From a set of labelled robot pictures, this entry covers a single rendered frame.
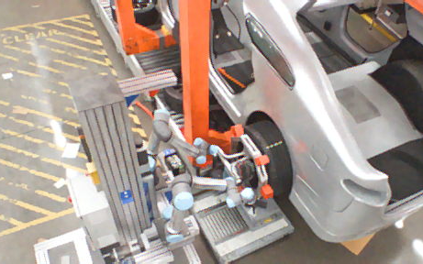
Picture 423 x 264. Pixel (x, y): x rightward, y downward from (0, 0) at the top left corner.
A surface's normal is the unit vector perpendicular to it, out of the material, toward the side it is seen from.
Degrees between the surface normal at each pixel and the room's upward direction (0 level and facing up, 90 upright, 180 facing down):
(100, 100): 0
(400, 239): 0
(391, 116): 22
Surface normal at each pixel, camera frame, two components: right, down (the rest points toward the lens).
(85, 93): 0.09, -0.62
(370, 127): 0.27, -0.32
